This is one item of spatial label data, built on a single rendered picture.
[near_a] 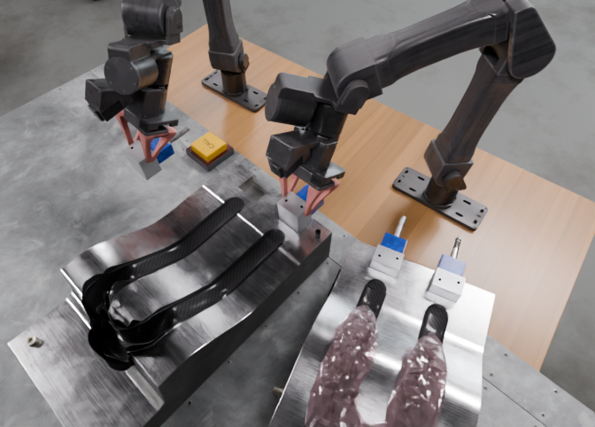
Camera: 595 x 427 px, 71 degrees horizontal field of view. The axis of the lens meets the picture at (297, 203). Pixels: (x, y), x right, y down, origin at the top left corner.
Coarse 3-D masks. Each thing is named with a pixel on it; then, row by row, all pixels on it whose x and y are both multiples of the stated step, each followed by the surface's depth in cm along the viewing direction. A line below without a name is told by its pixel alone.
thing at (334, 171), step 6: (306, 126) 67; (312, 132) 67; (324, 138) 65; (330, 138) 67; (336, 138) 67; (330, 162) 72; (306, 168) 68; (330, 168) 69; (336, 168) 70; (342, 168) 71; (318, 174) 66; (324, 174) 67; (330, 174) 68; (336, 174) 68; (342, 174) 70; (324, 180) 66
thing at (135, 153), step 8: (184, 128) 85; (176, 136) 84; (136, 144) 80; (152, 144) 82; (168, 144) 82; (128, 152) 79; (136, 152) 79; (152, 152) 79; (160, 152) 81; (168, 152) 82; (136, 160) 78; (144, 160) 78; (160, 160) 82; (136, 168) 82; (144, 168) 79; (152, 168) 81; (160, 168) 83; (144, 176) 81
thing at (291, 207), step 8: (304, 192) 77; (280, 200) 74; (288, 200) 74; (296, 200) 74; (304, 200) 74; (280, 208) 75; (288, 208) 73; (296, 208) 73; (304, 208) 73; (280, 216) 77; (288, 216) 75; (296, 216) 72; (304, 216) 74; (288, 224) 77; (296, 224) 74; (304, 224) 76
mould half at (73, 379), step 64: (128, 256) 70; (192, 256) 74; (320, 256) 79; (64, 320) 69; (128, 320) 62; (192, 320) 63; (256, 320) 72; (64, 384) 63; (128, 384) 63; (192, 384) 66
